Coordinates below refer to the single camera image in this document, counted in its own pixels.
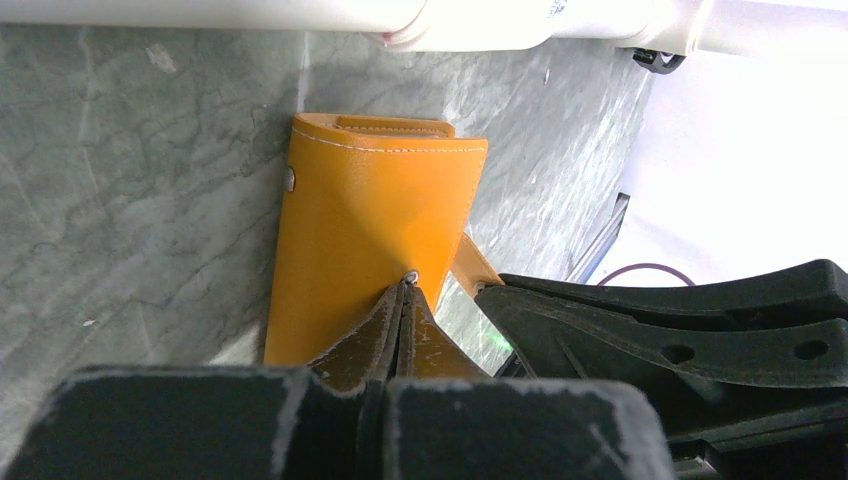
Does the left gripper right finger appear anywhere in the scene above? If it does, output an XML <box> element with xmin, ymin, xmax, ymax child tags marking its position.
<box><xmin>384</xmin><ymin>283</ymin><xmax>677</xmax><ymax>480</ymax></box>

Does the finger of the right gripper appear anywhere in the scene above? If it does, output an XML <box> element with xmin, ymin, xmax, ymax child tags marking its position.
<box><xmin>476</xmin><ymin>285</ymin><xmax>847</xmax><ymax>438</ymax></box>
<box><xmin>504</xmin><ymin>259</ymin><xmax>847</xmax><ymax>332</ymax></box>

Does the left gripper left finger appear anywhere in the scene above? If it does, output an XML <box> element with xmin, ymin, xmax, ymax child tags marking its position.
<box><xmin>5</xmin><ymin>283</ymin><xmax>406</xmax><ymax>479</ymax></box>

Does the orange leather card holder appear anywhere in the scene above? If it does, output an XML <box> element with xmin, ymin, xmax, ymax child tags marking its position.
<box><xmin>264</xmin><ymin>113</ymin><xmax>488</xmax><ymax>366</ymax></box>

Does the aluminium frame rail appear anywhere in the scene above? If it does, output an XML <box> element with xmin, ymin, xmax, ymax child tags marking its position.
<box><xmin>566</xmin><ymin>192</ymin><xmax>630</xmax><ymax>284</ymax></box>

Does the white PVC pipe frame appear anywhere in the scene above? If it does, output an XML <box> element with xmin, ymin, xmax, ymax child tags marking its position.
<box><xmin>1</xmin><ymin>0</ymin><xmax>847</xmax><ymax>59</ymax></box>

